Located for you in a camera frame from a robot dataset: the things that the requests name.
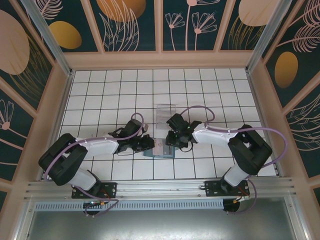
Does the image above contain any teal leather card holder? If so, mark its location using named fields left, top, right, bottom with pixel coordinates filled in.
left=143, top=138, right=176, bottom=159

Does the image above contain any pale credit card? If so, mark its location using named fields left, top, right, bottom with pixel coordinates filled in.
left=153, top=138, right=173, bottom=156

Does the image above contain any clear acrylic card stand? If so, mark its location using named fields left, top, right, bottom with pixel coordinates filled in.
left=155, top=103, right=177, bottom=130

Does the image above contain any small circuit board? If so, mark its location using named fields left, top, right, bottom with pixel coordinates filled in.
left=83, top=200, right=107, bottom=208

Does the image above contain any grey metal sheet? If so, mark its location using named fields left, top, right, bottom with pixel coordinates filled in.
left=14, top=197, right=310, bottom=240

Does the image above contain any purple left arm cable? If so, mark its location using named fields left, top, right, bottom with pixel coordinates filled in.
left=43, top=112, right=145, bottom=217

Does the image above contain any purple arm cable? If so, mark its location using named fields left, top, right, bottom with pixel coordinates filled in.
left=43, top=112, right=145, bottom=217
left=179, top=106, right=288, bottom=216

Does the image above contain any aluminium profile rail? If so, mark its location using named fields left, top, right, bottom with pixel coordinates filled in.
left=23, top=177, right=297, bottom=201

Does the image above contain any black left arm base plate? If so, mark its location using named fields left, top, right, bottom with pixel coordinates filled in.
left=71, top=181, right=118, bottom=200

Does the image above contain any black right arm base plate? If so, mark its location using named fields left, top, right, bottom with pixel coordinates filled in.
left=204, top=180, right=251, bottom=198

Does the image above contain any grey slotted cable duct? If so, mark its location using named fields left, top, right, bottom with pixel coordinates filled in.
left=33, top=199, right=225, bottom=211

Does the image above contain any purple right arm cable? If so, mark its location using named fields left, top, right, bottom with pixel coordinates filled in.
left=179, top=106, right=288, bottom=216

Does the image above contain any aluminium corner post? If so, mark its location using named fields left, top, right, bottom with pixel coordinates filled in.
left=21, top=0, right=76, bottom=77
left=246, top=0, right=301, bottom=75

